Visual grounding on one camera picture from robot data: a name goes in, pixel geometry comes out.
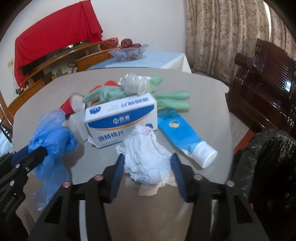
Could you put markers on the red cloth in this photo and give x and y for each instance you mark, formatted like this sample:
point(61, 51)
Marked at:
point(67, 26)

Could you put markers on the dark wooden armchair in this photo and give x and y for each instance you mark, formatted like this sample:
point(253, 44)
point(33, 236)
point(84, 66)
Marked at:
point(262, 94)

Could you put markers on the white blue medicine box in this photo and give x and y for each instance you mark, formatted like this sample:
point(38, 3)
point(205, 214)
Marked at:
point(109, 123)

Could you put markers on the small crumpled white paper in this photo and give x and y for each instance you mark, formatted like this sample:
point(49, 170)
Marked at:
point(133, 84)

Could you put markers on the wooden door frame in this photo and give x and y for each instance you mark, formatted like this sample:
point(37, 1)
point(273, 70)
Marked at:
point(7, 120)

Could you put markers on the blue white tube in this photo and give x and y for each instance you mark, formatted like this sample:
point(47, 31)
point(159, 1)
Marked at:
point(183, 136)

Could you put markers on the blue plastic bag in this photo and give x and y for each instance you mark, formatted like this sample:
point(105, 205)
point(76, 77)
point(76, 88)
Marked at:
point(58, 140)

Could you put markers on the green rubber glove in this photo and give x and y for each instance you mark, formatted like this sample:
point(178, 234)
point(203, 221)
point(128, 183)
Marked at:
point(111, 93)
point(174, 100)

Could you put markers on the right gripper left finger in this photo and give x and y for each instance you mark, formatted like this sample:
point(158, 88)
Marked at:
point(97, 194)

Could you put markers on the black lined trash bin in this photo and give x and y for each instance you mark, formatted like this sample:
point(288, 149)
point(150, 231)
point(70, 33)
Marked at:
point(265, 173)

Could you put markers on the light blue tablecloth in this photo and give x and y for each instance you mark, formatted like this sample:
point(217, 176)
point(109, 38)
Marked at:
point(151, 59)

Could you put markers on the wooden tv cabinet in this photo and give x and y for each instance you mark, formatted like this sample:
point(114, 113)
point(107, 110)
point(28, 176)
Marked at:
point(75, 58)

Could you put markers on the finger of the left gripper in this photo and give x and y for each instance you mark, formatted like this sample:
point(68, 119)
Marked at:
point(28, 160)

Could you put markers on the red basket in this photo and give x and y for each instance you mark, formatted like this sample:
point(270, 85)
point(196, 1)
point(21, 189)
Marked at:
point(109, 43)

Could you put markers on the glass fruit bowl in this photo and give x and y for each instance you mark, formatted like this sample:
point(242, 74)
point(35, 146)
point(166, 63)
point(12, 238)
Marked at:
point(128, 54)

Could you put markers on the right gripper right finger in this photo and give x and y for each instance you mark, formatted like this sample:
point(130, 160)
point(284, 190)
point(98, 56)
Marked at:
point(195, 189)

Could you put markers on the red crumpled wrapper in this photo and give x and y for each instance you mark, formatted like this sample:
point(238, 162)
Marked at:
point(108, 83)

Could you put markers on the red paper cup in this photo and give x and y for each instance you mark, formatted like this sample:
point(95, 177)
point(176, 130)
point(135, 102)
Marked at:
point(73, 104)

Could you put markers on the floral beige curtain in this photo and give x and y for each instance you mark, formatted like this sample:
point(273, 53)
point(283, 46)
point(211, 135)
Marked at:
point(217, 30)

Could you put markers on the red apple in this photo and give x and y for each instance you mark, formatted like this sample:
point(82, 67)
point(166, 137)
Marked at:
point(126, 43)

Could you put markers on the white tissue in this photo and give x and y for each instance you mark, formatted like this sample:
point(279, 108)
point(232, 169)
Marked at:
point(146, 161)

